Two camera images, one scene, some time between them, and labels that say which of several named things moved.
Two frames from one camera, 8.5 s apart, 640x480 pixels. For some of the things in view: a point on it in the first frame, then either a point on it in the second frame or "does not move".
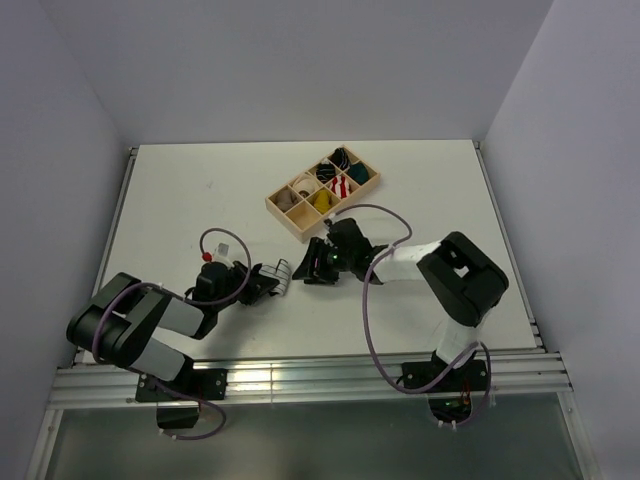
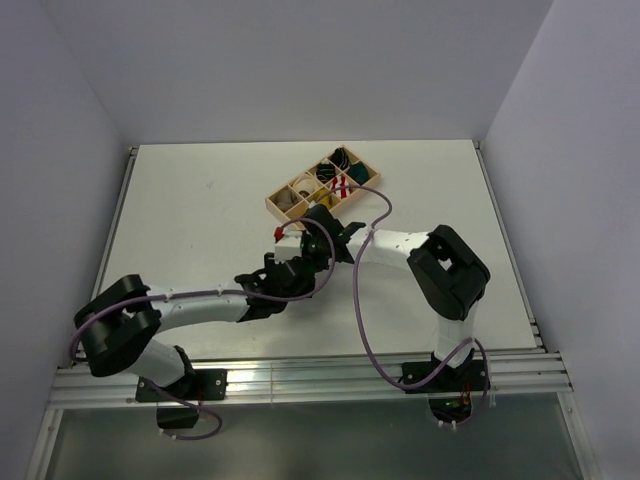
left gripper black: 257,286 -> 269,263
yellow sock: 322,201 does not move
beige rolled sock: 285,199 does not move
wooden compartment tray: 322,190 does not move
